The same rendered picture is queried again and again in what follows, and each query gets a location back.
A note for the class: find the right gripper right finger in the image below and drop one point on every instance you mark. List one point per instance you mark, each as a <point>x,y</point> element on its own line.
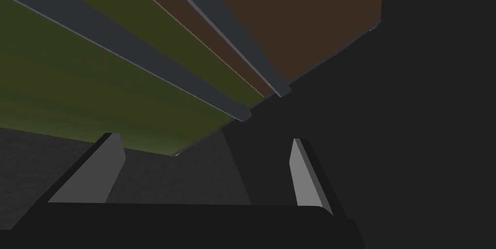
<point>306,179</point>

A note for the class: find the brown cupboard door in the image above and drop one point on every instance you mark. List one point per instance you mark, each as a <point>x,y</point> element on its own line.
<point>314,16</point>

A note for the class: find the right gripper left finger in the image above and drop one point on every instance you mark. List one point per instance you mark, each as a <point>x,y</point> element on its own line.
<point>91,175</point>

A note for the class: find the green cupboard door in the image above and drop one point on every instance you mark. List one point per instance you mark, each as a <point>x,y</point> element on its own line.
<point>69,90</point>

